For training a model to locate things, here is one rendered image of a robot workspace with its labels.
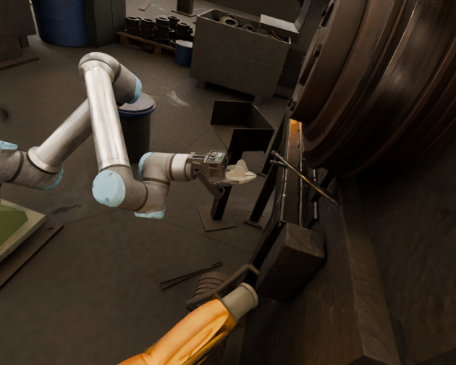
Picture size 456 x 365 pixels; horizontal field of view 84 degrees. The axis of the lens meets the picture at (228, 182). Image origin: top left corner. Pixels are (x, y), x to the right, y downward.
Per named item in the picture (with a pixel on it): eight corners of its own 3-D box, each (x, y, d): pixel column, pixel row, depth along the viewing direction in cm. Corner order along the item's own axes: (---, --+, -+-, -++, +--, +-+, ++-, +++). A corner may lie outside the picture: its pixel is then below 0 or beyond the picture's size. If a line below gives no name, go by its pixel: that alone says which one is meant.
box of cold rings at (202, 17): (271, 87, 374) (292, 27, 324) (268, 109, 311) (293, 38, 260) (204, 67, 374) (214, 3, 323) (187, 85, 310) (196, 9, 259)
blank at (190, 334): (239, 300, 47) (227, 286, 49) (166, 358, 37) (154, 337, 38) (216, 335, 56) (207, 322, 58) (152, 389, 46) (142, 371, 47)
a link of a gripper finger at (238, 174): (254, 169, 73) (223, 167, 76) (254, 185, 77) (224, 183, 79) (255, 164, 76) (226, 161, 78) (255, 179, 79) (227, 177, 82)
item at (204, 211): (222, 198, 178) (251, 101, 132) (236, 228, 161) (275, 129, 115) (194, 201, 170) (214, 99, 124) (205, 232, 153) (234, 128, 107)
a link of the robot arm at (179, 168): (175, 186, 83) (186, 169, 91) (189, 187, 82) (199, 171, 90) (169, 163, 78) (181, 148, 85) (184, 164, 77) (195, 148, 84)
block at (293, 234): (290, 282, 77) (328, 233, 62) (289, 307, 71) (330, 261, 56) (257, 269, 78) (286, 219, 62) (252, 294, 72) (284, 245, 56)
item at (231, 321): (223, 343, 56) (239, 321, 50) (221, 345, 56) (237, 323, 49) (203, 315, 60) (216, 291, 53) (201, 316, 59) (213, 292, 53)
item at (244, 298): (252, 311, 61) (262, 298, 57) (225, 334, 55) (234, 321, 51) (236, 290, 63) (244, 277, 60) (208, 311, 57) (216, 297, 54)
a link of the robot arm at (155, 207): (121, 214, 78) (130, 175, 81) (148, 219, 88) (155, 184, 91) (144, 216, 74) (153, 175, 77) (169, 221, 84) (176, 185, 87)
